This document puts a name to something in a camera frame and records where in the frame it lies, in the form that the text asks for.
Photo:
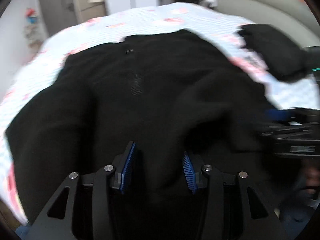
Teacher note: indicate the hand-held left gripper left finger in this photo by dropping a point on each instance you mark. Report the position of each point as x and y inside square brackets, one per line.
[128, 167]

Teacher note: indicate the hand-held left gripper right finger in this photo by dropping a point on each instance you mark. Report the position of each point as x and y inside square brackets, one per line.
[188, 173]

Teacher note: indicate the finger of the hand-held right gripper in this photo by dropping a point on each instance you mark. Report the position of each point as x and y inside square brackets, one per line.
[278, 115]

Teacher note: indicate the black fleece jacket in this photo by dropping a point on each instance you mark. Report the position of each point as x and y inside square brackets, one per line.
[125, 92]

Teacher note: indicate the folded black clothes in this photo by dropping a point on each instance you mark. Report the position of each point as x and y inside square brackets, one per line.
[275, 50]

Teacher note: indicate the person's right hand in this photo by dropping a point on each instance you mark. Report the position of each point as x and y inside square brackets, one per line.
[312, 177]

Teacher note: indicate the grey padded bed headboard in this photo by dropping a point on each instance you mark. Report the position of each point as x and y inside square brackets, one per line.
[262, 5]

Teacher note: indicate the blue checkered printed blanket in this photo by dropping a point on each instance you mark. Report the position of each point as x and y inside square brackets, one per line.
[150, 17]

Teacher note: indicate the beige cabinet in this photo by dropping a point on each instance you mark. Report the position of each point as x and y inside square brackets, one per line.
[90, 10]

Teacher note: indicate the grey door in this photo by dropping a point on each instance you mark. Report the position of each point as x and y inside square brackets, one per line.
[57, 5]

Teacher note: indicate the red hat plush doll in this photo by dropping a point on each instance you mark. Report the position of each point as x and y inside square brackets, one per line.
[32, 16]

